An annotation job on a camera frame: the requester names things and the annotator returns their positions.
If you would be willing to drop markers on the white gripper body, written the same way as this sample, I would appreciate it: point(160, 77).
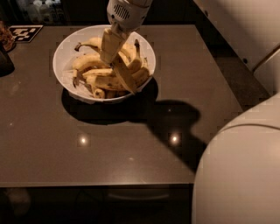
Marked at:
point(126, 16)

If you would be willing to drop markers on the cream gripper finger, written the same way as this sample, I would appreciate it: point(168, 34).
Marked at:
point(112, 42)

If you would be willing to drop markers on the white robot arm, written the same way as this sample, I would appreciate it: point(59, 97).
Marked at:
point(237, 178)

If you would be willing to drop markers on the yellow banana back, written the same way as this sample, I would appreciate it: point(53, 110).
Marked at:
point(129, 51)

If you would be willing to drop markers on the yellow banana right upright stem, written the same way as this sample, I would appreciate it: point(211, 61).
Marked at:
point(136, 63)

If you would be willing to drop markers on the white bowl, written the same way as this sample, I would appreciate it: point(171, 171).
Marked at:
point(77, 87)

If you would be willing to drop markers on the small banana front left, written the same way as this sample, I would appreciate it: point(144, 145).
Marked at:
point(98, 93)

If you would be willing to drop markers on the clear bottles in background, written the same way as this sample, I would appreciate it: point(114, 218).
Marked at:
point(47, 12)

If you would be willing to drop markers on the black white fiducial marker card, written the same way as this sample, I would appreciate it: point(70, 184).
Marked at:
point(25, 33)

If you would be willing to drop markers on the snack jar left edge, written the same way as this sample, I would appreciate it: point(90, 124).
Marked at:
point(6, 38)

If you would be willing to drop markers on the dark object left edge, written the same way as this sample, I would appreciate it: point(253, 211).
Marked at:
point(6, 65)

